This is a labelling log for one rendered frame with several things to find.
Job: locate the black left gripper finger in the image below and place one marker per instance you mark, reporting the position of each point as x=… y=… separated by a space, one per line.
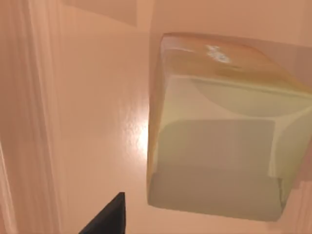
x=111 y=217

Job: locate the shallow salmon-coloured box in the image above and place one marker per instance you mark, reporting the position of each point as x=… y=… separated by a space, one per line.
x=73 y=109

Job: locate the loaf of bread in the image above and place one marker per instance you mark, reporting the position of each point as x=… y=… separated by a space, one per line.
x=219 y=136

